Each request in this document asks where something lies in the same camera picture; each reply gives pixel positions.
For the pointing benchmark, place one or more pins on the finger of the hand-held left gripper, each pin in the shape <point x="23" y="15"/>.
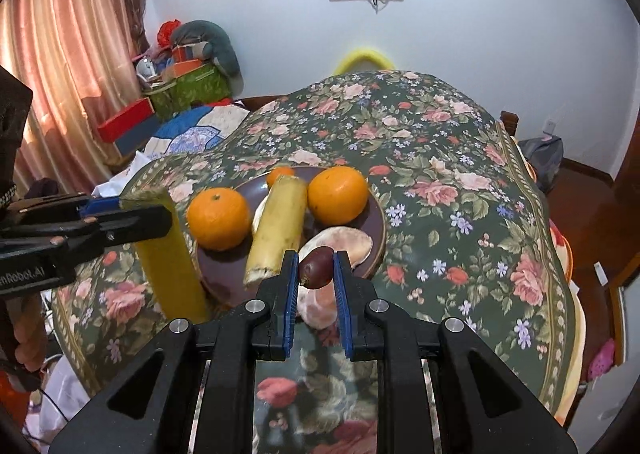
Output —
<point x="130" y="229"/>
<point x="102" y="205"/>

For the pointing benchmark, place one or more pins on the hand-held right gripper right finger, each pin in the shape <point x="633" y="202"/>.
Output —
<point x="345" y="306"/>

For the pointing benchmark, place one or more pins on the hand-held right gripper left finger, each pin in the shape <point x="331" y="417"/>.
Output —
<point x="289" y="304"/>

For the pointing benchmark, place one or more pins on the peeled pink pomelo segment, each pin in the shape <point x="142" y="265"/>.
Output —
<point x="317" y="310"/>

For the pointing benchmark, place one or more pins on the dark red round fruit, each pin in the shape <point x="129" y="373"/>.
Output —
<point x="316" y="268"/>

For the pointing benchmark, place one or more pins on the yellow sugarcane piece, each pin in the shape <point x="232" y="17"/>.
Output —
<point x="170" y="266"/>
<point x="277" y="229"/>

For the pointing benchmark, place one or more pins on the dark purple plate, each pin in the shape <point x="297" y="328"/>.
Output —
<point x="220" y="266"/>

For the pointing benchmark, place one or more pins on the large orange with stem mark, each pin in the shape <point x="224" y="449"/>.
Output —
<point x="218" y="219"/>

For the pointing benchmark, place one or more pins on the large smooth orange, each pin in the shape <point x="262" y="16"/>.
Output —
<point x="337" y="195"/>

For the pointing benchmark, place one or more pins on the small mandarin orange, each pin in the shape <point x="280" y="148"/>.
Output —
<point x="277" y="176"/>

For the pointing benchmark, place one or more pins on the person's left hand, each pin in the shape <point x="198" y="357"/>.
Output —
<point x="30" y="334"/>

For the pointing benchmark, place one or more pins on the red rectangular box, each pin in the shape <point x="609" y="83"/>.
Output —
<point x="125" y="121"/>

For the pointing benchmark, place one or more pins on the blue patchwork quilt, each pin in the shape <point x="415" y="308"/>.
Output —
<point x="200" y="133"/>

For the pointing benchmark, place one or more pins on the white cloth pile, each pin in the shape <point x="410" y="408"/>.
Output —
<point x="65" y="394"/>

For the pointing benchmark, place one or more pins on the green patterned storage box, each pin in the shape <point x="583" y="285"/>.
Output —
<point x="195" y="88"/>

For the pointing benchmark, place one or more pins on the striped pink curtain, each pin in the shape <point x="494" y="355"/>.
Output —
<point x="75" y="58"/>

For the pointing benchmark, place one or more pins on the orange cardboard box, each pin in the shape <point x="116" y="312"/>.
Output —
<point x="187" y="68"/>

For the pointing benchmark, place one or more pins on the floral tablecloth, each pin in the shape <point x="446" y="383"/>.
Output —
<point x="450" y="158"/>

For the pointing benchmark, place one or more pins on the red plastic bag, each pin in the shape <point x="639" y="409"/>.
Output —
<point x="167" y="31"/>

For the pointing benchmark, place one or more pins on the dark grey bag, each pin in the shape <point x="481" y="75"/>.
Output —
<point x="542" y="158"/>

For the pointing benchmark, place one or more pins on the pink slipper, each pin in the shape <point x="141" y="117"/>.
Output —
<point x="600" y="359"/>

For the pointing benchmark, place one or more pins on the wooden chair post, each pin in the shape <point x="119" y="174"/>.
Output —
<point x="510" y="123"/>

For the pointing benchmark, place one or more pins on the white wall socket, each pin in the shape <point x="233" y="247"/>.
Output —
<point x="550" y="126"/>

